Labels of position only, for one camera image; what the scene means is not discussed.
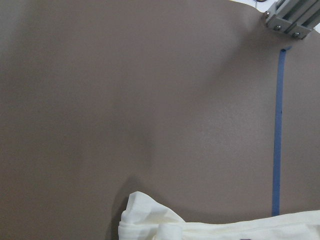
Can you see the cream long-sleeve cat shirt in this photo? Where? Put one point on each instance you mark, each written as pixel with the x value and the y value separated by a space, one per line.
pixel 146 219

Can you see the grey aluminium frame post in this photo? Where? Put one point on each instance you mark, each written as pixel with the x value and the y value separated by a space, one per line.
pixel 296 18

